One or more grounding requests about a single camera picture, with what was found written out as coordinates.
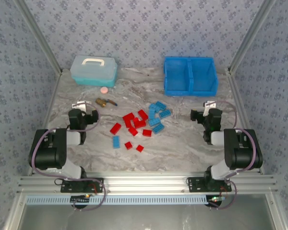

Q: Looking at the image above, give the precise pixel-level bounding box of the brass ball valve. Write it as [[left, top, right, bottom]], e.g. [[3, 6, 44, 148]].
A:
[[95, 97, 119, 108]]

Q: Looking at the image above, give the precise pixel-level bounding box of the blue two-compartment plastic bin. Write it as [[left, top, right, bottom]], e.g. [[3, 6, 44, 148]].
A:
[[163, 57, 218, 97]]

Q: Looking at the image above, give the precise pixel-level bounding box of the grey metal shelf panel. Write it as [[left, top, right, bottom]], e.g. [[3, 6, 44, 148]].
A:
[[4, 193, 288, 230]]

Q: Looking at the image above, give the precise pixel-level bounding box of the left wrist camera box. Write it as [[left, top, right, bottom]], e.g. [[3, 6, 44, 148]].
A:
[[71, 101, 92, 112]]

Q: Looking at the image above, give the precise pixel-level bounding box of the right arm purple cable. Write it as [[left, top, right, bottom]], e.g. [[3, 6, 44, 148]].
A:
[[207, 100, 264, 210]]

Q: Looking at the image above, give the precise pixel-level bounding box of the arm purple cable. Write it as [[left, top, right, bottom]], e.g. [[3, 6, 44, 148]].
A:
[[207, 100, 264, 210], [30, 102, 107, 212]]

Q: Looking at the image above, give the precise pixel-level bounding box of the aluminium table side rail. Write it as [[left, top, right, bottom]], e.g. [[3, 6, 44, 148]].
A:
[[27, 70, 63, 177], [227, 69, 266, 175]]

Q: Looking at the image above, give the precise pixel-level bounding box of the translucent storage box white handle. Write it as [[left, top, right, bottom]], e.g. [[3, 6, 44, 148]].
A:
[[70, 55, 118, 87]]

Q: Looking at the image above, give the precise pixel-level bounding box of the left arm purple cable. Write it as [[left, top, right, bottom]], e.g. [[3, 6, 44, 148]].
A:
[[30, 102, 107, 212]]

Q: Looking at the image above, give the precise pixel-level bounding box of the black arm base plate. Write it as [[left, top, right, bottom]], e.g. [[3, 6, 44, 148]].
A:
[[60, 177, 104, 194], [187, 176, 232, 193]]

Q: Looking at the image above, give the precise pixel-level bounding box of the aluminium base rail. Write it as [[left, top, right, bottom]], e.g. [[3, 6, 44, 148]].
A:
[[16, 171, 278, 194]]

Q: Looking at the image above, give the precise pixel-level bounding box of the black round connector mount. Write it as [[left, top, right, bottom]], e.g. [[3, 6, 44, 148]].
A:
[[207, 195, 228, 209], [71, 195, 92, 209]]

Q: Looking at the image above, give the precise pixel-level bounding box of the aluminium frame post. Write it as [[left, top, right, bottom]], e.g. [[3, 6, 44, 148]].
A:
[[227, 0, 278, 74], [13, 0, 63, 75]]

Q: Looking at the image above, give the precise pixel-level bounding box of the white slotted cable duct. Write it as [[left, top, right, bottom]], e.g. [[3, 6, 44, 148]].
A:
[[25, 195, 213, 206]]

